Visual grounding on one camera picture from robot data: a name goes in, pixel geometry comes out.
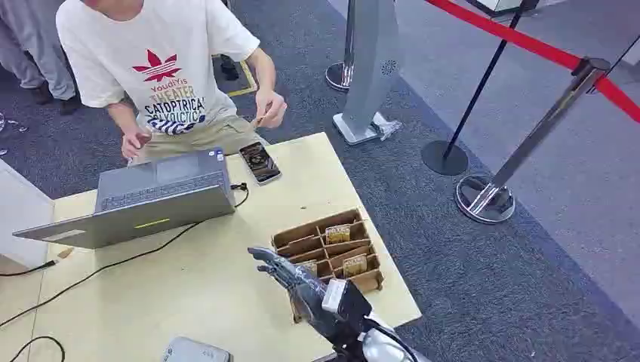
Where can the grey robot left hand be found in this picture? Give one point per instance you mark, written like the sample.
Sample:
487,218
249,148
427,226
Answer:
196,351

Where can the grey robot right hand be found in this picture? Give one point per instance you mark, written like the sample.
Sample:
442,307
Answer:
305,295

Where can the small brown card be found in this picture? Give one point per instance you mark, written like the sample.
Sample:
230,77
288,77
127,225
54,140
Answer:
259,120

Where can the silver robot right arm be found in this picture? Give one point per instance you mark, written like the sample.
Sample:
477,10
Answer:
385,347

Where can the printed card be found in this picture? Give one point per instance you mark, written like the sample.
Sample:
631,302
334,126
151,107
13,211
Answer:
355,265
338,234

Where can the wooden card box with dividers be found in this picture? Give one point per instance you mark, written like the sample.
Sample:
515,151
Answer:
345,250

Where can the black smartphone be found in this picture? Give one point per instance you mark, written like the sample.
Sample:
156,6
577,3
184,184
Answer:
259,162

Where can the grey laptop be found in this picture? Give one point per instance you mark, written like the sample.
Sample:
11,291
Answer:
150,200

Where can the small brown scrap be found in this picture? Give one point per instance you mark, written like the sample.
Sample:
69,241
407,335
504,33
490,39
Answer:
65,253

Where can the person's left hand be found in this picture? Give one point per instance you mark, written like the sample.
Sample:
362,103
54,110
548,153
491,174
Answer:
272,107

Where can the person's hand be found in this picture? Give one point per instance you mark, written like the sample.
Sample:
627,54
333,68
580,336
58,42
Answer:
134,142
272,107

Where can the person's right hand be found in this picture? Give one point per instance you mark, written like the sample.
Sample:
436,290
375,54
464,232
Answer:
134,142

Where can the white cabinet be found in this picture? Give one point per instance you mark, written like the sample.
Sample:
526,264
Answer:
22,215

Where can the chrome stanchion with round base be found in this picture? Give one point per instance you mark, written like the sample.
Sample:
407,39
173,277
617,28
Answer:
341,70

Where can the grey kiosk stand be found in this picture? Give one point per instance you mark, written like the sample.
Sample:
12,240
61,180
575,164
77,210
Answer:
372,70

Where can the person's black shoe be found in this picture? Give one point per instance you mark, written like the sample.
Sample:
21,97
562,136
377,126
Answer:
229,67

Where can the seated person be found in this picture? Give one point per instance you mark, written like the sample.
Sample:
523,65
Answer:
165,65

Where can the red barrier belt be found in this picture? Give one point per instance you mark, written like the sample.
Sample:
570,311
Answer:
540,47

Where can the standing person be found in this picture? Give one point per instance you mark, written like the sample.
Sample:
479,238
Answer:
35,45

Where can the white box with black base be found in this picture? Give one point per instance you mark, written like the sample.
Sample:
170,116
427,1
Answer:
500,5

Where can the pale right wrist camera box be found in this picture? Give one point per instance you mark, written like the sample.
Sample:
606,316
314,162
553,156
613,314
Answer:
334,296

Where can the chrome stanchion post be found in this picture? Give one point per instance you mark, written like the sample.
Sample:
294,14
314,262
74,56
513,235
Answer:
530,140

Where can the thin black stanchion post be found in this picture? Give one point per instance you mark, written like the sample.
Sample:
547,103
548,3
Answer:
617,62

